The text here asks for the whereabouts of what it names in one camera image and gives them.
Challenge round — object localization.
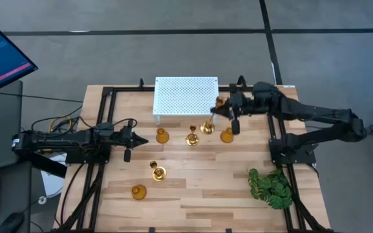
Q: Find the yellow cable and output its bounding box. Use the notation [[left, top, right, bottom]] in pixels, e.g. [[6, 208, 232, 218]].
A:
[[48, 115, 73, 133]]

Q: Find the white paper sheet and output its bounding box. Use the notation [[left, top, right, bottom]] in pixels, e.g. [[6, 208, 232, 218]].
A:
[[39, 153, 68, 199]]

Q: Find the amber ribbed glass candle holder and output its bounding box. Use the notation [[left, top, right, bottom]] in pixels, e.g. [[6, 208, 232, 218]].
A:
[[155, 127, 170, 145], [131, 184, 148, 201], [220, 126, 235, 144]]

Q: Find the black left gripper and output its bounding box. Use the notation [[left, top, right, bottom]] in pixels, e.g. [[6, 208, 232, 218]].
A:
[[113, 126, 149, 163]]

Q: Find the medium brass candlestick holder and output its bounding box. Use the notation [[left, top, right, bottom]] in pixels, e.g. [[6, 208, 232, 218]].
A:
[[186, 124, 200, 147]]

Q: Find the black desk leg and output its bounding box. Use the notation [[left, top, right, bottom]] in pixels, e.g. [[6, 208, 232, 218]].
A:
[[19, 150, 68, 179]]

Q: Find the dark cable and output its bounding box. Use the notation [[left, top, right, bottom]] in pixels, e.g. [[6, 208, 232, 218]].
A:
[[59, 163, 87, 227]]

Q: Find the green artificial leaf plant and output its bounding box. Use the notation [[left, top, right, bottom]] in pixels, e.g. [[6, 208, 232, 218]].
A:
[[248, 168, 293, 210]]

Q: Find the thin black floor cable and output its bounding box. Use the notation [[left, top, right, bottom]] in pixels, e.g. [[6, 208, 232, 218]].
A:
[[0, 91, 84, 104]]

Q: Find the black aluminium rig frame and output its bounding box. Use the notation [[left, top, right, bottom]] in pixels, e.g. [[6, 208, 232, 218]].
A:
[[52, 84, 334, 233]]

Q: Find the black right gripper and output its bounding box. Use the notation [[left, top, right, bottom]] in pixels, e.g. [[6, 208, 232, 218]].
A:
[[210, 92, 257, 136]]

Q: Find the black camera cable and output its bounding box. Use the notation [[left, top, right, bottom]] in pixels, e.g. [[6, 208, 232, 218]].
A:
[[110, 117, 138, 129]]

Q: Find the brass lamp base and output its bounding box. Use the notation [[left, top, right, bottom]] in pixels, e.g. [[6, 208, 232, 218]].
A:
[[200, 96, 228, 135]]

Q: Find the white perforated metal shelf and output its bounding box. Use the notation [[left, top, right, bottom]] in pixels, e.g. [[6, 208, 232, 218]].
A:
[[152, 76, 220, 126]]

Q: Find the short brass candlestick holder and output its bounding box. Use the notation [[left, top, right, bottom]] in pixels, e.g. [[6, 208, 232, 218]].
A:
[[149, 161, 167, 182]]

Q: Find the black computer mouse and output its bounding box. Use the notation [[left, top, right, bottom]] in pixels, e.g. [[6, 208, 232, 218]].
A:
[[0, 212, 25, 233]]

